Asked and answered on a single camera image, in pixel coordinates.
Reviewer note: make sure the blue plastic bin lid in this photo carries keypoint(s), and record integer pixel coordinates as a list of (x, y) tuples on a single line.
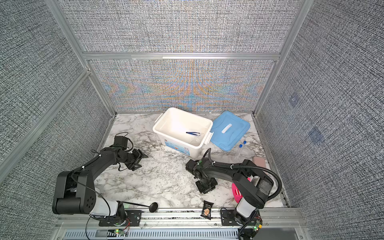
[(228, 129)]

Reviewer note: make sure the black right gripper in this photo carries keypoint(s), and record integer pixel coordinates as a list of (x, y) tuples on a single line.
[(212, 185)]

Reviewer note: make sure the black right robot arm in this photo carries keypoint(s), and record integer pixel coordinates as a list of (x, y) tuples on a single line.
[(256, 184)]

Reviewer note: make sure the clear glass funnel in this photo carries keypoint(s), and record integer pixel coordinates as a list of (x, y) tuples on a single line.
[(196, 140)]

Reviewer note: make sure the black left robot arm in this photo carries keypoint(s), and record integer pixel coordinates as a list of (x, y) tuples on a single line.
[(75, 191)]

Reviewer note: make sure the blue plastic tweezers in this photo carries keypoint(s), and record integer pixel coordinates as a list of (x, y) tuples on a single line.
[(194, 133)]

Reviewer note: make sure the white plastic storage bin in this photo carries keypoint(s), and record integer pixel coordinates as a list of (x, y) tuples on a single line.
[(171, 128)]

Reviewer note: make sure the pink white plush toy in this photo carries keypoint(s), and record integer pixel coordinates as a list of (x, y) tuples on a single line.
[(236, 193)]

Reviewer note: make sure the black long handled spoon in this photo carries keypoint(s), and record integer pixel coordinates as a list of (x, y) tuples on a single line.
[(152, 208)]

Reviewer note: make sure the black snack packet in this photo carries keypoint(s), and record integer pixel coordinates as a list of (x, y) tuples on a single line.
[(206, 210)]

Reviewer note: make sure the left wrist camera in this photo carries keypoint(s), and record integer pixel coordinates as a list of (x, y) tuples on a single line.
[(121, 141)]

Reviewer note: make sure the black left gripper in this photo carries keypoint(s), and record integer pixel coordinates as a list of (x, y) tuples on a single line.
[(139, 155)]

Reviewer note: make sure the aluminium front rail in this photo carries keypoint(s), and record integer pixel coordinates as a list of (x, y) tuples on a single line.
[(184, 224)]

